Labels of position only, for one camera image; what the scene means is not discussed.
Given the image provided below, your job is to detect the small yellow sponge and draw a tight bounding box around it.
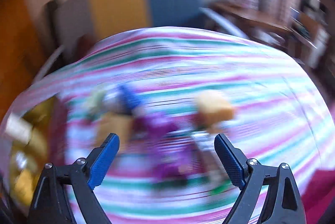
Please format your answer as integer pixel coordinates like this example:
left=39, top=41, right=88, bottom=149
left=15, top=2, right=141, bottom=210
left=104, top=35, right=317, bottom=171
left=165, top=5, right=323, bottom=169
left=95, top=112, right=133, bottom=153

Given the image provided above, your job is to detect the cracker snack packet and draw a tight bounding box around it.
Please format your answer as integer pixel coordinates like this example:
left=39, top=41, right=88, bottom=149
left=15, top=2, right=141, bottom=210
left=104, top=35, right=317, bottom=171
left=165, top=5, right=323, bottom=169
left=190, top=129, right=233, bottom=195

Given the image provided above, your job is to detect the purple snack pouch lower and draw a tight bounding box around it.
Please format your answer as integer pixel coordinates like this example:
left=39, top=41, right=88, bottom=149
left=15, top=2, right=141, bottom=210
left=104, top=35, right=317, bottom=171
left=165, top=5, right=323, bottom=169
left=153, top=145, right=197, bottom=183

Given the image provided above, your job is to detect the purple snack pouch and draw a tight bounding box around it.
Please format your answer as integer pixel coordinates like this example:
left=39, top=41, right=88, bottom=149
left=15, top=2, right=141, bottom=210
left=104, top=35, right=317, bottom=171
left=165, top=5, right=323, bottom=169
left=153, top=145, right=197, bottom=183
left=133, top=112, right=178, bottom=140

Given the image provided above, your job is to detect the large yellow sponge wedge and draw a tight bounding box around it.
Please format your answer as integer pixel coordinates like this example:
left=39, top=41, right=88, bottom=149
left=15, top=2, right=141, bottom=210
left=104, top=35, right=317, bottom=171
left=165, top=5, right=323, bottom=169
left=195, top=90, right=236, bottom=128

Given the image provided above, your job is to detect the small green white box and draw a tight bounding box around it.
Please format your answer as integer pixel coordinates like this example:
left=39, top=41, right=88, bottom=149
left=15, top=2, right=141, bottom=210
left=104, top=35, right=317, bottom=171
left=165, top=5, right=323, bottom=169
left=83, top=88, right=106, bottom=121

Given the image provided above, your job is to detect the purple snack pouch upper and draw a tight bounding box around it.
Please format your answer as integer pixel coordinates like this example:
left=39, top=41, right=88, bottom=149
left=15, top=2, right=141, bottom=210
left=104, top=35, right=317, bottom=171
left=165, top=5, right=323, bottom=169
left=133, top=112, right=178, bottom=140

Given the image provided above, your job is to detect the blue toothpaste box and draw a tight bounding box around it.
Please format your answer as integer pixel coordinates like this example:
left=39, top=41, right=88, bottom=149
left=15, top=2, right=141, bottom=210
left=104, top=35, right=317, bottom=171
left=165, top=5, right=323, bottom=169
left=118, top=84, right=143, bottom=116

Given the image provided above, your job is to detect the striped bedspread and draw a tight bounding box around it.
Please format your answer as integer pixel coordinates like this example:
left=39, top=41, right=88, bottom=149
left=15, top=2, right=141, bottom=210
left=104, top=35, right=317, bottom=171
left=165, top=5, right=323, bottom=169
left=9, top=27, right=334, bottom=223

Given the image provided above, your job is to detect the wooden chair with clutter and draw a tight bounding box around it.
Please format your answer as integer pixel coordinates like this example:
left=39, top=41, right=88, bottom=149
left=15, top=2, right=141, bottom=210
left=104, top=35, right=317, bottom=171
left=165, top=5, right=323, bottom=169
left=287, top=7, right=330, bottom=69

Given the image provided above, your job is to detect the wooden side table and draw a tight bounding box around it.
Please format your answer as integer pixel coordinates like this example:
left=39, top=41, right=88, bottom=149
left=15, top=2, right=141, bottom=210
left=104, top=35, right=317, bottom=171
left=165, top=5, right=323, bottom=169
left=210, top=2, right=290, bottom=39

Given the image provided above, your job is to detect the blue yellow grey armchair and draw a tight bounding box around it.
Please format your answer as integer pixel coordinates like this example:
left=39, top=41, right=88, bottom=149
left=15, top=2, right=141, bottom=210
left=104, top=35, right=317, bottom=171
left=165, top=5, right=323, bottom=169
left=45, top=0, right=247, bottom=63

